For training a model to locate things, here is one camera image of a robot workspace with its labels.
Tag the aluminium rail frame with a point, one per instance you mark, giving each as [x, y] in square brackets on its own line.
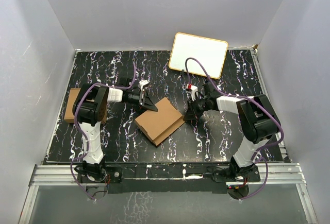
[271, 173]

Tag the black base frame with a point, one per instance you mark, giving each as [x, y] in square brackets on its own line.
[117, 178]

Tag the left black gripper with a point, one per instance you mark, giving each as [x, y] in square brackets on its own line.
[145, 102]

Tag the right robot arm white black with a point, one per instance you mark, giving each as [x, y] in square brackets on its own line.
[257, 119]

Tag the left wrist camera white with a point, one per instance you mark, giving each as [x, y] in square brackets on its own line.
[143, 84]

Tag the white board yellow frame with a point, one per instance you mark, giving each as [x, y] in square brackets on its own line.
[191, 52]

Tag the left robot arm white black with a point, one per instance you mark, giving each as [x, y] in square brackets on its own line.
[93, 158]

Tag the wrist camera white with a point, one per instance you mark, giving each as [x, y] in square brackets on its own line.
[143, 84]
[191, 91]

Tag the brown cardboard box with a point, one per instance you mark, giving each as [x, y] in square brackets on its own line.
[158, 126]
[71, 105]

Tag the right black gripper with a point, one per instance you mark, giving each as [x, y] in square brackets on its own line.
[190, 114]

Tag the folded brown cardboard box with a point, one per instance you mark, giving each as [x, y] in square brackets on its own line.
[71, 105]

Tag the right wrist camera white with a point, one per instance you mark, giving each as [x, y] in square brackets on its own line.
[191, 91]

